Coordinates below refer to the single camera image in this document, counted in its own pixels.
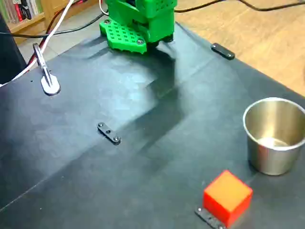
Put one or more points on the red cube block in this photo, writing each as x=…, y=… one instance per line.
x=226, y=198

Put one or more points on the black table cover sheet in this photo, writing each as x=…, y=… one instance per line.
x=143, y=167

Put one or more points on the silver metal clamp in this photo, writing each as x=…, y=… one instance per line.
x=50, y=87

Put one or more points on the stainless steel cup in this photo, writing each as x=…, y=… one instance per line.
x=269, y=157

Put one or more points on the black rounded object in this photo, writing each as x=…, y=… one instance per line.
x=9, y=59

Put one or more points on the wooden bookshelf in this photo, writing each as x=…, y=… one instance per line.
x=28, y=23

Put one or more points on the red book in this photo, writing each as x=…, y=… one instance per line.
x=18, y=12

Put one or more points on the black bracket plate with screws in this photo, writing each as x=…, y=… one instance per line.
x=108, y=131
x=206, y=215
x=222, y=51

